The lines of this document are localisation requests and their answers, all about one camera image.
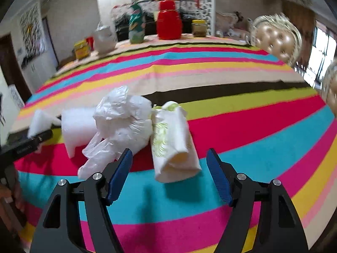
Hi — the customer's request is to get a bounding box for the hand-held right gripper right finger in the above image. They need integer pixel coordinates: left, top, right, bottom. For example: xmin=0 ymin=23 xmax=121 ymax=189
xmin=206 ymin=148 xmax=309 ymax=253

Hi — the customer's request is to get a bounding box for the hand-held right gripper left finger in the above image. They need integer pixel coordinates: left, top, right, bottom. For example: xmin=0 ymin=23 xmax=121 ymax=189
xmin=29 ymin=148 xmax=133 ymax=253

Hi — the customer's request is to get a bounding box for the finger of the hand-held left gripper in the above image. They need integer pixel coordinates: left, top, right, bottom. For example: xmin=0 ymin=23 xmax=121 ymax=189
xmin=0 ymin=130 xmax=53 ymax=164

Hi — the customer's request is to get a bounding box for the small white foam piece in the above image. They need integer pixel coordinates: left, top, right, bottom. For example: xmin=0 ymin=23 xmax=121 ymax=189
xmin=28 ymin=109 xmax=62 ymax=153

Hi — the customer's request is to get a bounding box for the crushed paper cup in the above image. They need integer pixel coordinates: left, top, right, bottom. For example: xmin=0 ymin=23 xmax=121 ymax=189
xmin=150 ymin=101 xmax=202 ymax=183

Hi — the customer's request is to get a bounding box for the person's left hand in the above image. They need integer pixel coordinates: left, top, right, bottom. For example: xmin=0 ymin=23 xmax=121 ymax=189
xmin=0 ymin=182 xmax=25 ymax=214

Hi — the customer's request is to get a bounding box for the striped tablecloth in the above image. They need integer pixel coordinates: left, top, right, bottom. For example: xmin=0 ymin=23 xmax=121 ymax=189
xmin=11 ymin=33 xmax=337 ymax=253

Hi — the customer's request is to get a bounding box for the small white lattice panel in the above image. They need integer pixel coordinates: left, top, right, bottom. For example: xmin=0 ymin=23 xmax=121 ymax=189
xmin=7 ymin=84 xmax=26 ymax=111

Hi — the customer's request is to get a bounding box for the white foam block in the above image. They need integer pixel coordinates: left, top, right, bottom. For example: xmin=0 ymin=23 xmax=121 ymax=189
xmin=61 ymin=108 xmax=102 ymax=159

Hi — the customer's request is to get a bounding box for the white plastic bag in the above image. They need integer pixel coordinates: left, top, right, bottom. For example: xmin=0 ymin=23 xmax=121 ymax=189
xmin=78 ymin=86 xmax=154 ymax=180

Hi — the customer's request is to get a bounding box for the dark wooden door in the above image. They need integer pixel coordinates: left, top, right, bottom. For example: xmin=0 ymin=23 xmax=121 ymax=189
xmin=0 ymin=33 xmax=32 ymax=103

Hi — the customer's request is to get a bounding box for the yellow box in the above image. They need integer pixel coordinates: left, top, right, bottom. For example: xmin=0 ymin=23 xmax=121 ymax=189
xmin=73 ymin=39 xmax=91 ymax=59

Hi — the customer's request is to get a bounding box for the white teapot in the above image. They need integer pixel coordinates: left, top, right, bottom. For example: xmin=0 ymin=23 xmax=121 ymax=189
xmin=93 ymin=22 xmax=118 ymax=56

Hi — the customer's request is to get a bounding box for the ornate cream chair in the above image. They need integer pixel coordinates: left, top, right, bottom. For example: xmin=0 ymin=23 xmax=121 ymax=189
xmin=249 ymin=14 xmax=303 ymax=66
xmin=320 ymin=61 xmax=337 ymax=116

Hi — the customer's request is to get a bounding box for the yellow lid jar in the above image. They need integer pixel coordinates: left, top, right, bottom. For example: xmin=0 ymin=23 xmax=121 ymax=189
xmin=191 ymin=20 xmax=208 ymax=37

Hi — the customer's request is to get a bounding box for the green patterned vase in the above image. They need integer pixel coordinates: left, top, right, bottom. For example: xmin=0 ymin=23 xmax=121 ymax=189
xmin=128 ymin=2 xmax=146 ymax=44

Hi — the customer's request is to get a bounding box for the white ornate sofa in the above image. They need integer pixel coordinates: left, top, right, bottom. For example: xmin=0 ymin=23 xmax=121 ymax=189
xmin=216 ymin=11 xmax=253 ymax=39

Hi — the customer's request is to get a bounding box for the floral cloth covered sideboard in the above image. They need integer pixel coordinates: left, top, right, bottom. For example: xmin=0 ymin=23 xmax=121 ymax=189
xmin=111 ymin=0 xmax=211 ymax=41

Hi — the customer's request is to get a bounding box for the window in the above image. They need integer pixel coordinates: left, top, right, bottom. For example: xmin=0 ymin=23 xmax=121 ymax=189
xmin=307 ymin=20 xmax=337 ymax=90

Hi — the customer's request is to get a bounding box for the red container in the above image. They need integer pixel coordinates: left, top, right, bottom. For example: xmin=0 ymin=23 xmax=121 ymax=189
xmin=156 ymin=0 xmax=183 ymax=40

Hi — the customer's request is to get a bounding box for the white lattice partition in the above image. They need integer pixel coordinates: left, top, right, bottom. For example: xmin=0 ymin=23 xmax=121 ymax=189
xmin=184 ymin=0 xmax=216 ymax=36

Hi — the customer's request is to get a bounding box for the brown curtain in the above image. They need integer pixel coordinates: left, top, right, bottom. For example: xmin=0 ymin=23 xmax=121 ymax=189
xmin=282 ymin=0 xmax=316 ymax=66

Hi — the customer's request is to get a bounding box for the white lattice wall screen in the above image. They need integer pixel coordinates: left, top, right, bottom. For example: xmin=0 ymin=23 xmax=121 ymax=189
xmin=19 ymin=1 xmax=46 ymax=58

